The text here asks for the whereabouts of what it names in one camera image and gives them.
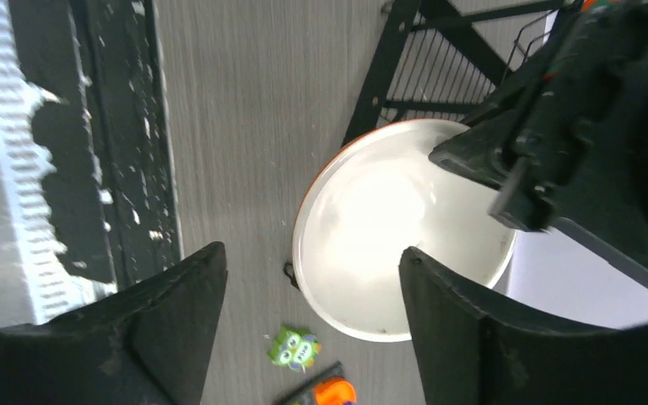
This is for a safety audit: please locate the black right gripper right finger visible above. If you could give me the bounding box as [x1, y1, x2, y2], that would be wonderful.
[399, 247, 648, 404]

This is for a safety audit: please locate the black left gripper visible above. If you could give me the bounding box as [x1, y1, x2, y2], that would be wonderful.
[429, 1, 648, 289]

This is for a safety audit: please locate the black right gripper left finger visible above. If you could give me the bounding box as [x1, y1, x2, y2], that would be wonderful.
[0, 241, 228, 404]

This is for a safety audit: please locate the orange curved block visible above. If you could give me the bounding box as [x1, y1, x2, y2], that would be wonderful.
[313, 376, 357, 405]

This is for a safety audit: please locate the green owl toy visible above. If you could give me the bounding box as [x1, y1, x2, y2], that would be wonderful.
[267, 325, 321, 372]

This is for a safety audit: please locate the grey building block plate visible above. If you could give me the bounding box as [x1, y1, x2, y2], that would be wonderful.
[273, 361, 345, 405]

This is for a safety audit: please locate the black wire dish rack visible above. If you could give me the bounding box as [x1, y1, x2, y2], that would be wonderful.
[343, 1, 582, 144]

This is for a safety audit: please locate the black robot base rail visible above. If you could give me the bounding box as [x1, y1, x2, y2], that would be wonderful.
[8, 1, 181, 289]

